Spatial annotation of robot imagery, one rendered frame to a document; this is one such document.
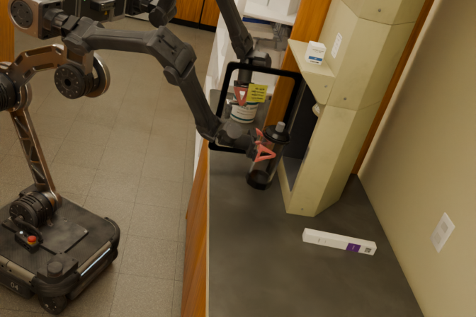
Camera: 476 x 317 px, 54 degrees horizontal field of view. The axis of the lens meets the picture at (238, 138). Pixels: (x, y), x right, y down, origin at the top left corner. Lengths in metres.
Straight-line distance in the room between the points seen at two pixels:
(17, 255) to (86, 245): 0.31
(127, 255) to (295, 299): 1.49
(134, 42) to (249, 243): 0.76
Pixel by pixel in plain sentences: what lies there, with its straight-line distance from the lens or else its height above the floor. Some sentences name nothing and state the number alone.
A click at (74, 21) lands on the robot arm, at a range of 1.60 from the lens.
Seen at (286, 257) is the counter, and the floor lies 0.94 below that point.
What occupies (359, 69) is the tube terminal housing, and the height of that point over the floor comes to 1.55.
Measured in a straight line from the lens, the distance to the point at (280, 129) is 1.66.
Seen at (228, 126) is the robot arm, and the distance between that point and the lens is 1.57.
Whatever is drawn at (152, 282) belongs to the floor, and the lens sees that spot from 2.69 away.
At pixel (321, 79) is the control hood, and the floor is 1.49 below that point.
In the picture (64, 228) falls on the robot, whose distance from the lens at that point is 2.56.
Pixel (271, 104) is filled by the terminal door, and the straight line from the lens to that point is 1.87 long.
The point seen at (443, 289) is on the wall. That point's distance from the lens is 1.66.
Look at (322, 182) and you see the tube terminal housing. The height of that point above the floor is 1.11.
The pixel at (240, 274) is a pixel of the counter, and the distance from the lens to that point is 1.51.
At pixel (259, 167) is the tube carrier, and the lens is 1.70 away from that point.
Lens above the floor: 2.00
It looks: 29 degrees down
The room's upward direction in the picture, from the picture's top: 15 degrees clockwise
